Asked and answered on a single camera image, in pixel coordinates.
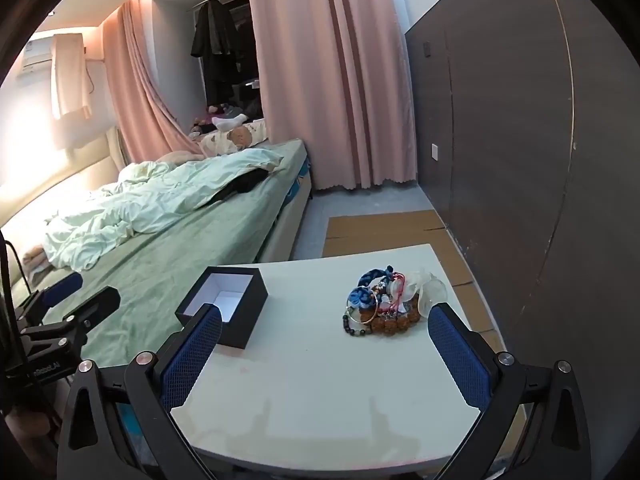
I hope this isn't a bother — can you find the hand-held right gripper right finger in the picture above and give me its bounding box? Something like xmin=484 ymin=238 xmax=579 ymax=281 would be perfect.
xmin=427 ymin=302 xmax=596 ymax=480

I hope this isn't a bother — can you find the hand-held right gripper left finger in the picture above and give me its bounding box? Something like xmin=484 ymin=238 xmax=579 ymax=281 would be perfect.
xmin=56 ymin=304 xmax=223 ymax=480

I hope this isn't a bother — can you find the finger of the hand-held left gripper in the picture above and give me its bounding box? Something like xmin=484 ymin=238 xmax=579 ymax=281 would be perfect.
xmin=22 ymin=286 xmax=122 ymax=348
xmin=15 ymin=271 xmax=84 ymax=328

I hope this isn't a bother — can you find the black jewelry box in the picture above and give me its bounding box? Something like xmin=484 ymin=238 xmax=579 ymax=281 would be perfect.
xmin=174 ymin=266 xmax=269 ymax=350

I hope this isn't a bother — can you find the brown bead bracelet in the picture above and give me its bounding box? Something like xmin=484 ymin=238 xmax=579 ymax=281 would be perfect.
xmin=357 ymin=300 xmax=428 ymax=333

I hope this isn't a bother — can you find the red cord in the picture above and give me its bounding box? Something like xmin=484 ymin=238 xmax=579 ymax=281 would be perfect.
xmin=387 ymin=272 xmax=408 ymax=318

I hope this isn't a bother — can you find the dark multicolour bead bracelet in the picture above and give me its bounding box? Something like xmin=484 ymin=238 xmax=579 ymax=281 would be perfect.
xmin=341 ymin=310 xmax=373 ymax=336

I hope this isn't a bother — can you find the blue fabric hair tie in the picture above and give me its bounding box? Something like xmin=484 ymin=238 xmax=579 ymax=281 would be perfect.
xmin=348 ymin=267 xmax=396 ymax=311

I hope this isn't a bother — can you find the green bed cover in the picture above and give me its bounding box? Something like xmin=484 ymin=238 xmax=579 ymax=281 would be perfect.
xmin=0 ymin=137 xmax=313 ymax=391

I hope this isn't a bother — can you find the pale green duvet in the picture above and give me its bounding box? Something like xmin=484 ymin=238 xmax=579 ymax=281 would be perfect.
xmin=42 ymin=149 xmax=285 ymax=271

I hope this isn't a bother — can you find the cream padded headboard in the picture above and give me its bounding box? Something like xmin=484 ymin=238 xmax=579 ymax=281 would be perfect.
xmin=0 ymin=125 xmax=126 ymax=231

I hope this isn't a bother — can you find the silver bangle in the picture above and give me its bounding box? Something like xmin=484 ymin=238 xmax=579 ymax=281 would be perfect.
xmin=346 ymin=287 xmax=381 ymax=325

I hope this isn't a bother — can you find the brown cardboard sheet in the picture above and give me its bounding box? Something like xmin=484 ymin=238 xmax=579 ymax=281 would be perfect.
xmin=322 ymin=210 xmax=506 ymax=356

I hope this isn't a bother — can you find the black garment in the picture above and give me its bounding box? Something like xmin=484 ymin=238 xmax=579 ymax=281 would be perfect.
xmin=207 ymin=167 xmax=271 ymax=206

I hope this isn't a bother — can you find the narrow pink curtain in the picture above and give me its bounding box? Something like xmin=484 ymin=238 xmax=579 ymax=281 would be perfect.
xmin=102 ymin=0 xmax=206 ymax=163

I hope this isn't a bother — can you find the cream hanging cloth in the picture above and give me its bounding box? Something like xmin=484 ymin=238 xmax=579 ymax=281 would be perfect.
xmin=50 ymin=32 xmax=93 ymax=121

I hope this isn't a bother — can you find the plush doll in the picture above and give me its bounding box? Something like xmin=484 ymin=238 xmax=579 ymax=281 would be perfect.
xmin=200 ymin=122 xmax=253 ymax=156

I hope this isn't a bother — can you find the white sock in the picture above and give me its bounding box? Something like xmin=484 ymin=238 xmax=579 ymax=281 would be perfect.
xmin=211 ymin=114 xmax=248 ymax=133

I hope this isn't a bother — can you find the dark brown wardrobe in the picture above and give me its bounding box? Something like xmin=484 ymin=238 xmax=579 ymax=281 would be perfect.
xmin=404 ymin=0 xmax=640 ymax=461

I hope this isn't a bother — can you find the white air conditioner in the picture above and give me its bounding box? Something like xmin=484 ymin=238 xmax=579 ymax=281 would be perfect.
xmin=15 ymin=32 xmax=61 ymax=78

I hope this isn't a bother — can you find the patterned pillow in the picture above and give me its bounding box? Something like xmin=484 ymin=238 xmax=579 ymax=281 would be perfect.
xmin=190 ymin=119 xmax=271 ymax=156

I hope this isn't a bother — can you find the black hanging coat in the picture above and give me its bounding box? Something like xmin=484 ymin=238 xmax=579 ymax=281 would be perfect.
xmin=190 ymin=0 xmax=241 ymax=106

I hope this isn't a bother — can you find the wide pink curtain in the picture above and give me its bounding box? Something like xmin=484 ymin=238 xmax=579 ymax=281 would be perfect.
xmin=245 ymin=0 xmax=418 ymax=193

